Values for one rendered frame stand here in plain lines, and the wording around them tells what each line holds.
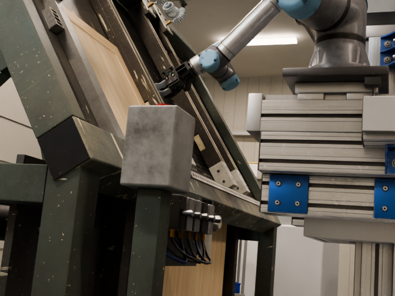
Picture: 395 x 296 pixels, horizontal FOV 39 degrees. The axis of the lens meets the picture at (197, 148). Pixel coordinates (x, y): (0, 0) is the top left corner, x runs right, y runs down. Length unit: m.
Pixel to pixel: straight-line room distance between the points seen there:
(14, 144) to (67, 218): 5.06
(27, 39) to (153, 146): 0.45
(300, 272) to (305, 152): 3.48
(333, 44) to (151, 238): 0.59
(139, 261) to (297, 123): 0.46
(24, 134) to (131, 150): 5.26
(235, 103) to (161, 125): 9.41
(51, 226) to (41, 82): 0.35
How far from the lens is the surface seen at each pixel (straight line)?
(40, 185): 1.33
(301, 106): 1.27
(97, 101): 1.59
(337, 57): 1.29
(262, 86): 10.57
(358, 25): 1.35
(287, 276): 4.72
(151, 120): 1.22
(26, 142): 6.49
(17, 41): 1.47
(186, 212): 1.48
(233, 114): 10.55
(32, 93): 1.40
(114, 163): 1.36
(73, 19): 1.92
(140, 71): 2.13
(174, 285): 2.45
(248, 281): 6.76
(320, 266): 4.65
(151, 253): 1.21
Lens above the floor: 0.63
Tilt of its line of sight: 10 degrees up
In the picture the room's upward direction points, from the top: 5 degrees clockwise
